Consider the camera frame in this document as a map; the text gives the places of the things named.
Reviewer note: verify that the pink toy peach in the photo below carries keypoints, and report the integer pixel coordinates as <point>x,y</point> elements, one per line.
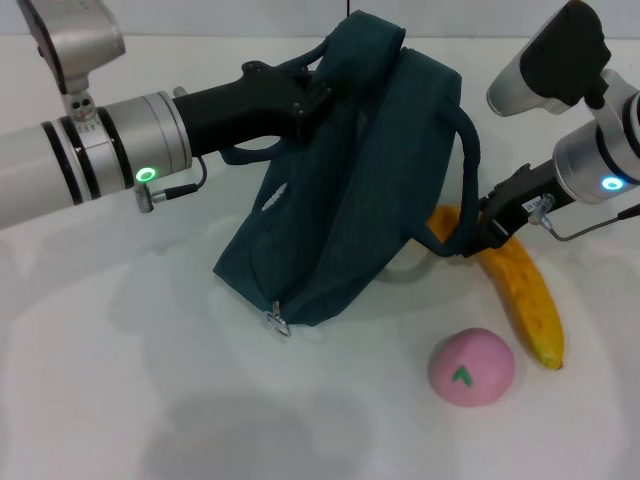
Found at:
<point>470,360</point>

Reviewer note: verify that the yellow toy banana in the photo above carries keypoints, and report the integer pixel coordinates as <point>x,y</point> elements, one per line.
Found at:
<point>525,295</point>

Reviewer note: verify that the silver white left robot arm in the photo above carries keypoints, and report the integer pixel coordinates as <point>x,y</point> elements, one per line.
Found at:
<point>75,150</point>

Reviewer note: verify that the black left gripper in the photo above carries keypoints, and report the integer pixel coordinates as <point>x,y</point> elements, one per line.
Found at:
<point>240,112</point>

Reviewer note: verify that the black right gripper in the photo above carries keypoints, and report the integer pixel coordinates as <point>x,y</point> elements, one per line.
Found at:
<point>530,192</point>

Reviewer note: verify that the dark teal insulated bag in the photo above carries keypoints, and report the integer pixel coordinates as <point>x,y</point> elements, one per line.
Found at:
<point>390,175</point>

